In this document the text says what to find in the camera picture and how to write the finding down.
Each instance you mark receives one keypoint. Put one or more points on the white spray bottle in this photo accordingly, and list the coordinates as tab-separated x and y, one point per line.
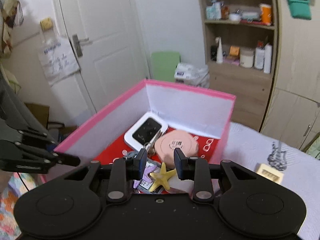
219	56

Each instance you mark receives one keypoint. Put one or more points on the purple starfish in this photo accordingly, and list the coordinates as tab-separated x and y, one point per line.
146	177

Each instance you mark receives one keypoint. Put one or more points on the beige small box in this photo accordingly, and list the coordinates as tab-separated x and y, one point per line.
269	173

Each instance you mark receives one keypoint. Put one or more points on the orange cup on shelf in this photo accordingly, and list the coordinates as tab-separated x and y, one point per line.
266	13

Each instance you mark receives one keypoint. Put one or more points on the white rectangular block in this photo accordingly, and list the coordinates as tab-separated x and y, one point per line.
180	186

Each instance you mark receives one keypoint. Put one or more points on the white pocket wifi router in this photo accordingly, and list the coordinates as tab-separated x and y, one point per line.
144	130

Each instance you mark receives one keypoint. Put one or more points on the white roll on shelf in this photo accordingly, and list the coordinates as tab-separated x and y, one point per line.
267	59

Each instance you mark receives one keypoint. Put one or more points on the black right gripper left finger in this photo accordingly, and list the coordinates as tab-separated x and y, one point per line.
123	173

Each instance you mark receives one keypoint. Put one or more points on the light wood wardrobe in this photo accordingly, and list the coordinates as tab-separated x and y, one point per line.
293	112

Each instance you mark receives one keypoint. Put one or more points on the white patterned bed sheet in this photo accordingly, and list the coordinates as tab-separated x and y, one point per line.
281	163

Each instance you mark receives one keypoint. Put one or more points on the silver door handle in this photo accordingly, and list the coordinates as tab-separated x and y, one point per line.
78	43

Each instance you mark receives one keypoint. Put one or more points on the white cream jar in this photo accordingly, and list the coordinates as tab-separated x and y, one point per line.
246	57

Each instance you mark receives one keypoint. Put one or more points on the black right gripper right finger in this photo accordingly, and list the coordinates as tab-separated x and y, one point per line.
197	170

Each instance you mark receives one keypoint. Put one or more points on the pink storage box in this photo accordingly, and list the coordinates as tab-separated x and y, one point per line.
199	111

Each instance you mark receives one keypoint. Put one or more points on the yellow starfish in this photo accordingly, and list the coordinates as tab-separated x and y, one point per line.
161	178

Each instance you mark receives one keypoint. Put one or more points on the silver nail clipper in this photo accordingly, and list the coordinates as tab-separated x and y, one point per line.
149	146

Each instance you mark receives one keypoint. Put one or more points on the green folding table board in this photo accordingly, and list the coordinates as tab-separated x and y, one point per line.
164	64

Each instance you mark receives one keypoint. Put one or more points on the white door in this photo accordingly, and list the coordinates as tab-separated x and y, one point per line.
113	59

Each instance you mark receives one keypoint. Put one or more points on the white plastic package bundle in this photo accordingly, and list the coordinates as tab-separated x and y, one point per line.
192	75

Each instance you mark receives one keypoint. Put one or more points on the white bottle on shelf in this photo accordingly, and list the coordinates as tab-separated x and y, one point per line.
259	58

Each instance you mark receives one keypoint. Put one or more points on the pink round case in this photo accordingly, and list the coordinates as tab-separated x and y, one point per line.
166	144

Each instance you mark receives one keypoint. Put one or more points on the wooden shelf cabinet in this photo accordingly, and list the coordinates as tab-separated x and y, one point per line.
241	46

